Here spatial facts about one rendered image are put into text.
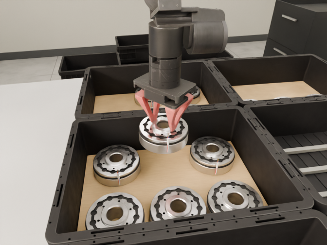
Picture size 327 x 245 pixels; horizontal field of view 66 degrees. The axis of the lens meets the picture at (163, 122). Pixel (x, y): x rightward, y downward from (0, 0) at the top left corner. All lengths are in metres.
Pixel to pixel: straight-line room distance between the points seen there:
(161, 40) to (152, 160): 0.30
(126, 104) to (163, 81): 0.40
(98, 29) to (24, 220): 3.18
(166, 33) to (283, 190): 0.33
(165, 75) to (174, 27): 0.08
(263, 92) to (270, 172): 0.47
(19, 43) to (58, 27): 0.54
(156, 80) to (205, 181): 0.25
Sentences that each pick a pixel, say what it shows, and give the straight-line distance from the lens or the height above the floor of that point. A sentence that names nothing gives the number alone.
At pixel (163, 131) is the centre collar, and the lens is 0.50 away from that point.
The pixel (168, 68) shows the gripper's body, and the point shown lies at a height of 1.08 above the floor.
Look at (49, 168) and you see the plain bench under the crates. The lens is 0.85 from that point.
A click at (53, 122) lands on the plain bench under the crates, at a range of 1.05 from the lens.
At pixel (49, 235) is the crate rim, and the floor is 0.93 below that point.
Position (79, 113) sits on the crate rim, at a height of 0.93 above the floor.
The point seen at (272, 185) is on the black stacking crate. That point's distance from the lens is 0.54.
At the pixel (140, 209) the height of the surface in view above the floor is 0.86.
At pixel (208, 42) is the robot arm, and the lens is 0.44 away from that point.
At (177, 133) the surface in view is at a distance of 0.51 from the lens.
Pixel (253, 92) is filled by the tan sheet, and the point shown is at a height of 0.83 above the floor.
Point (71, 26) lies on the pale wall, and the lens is 3.72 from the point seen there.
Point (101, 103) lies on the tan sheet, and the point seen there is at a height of 0.83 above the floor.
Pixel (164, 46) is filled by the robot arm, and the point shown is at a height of 1.12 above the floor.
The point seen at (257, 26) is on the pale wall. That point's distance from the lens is 4.37.
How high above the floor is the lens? 1.25
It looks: 35 degrees down
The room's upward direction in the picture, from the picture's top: straight up
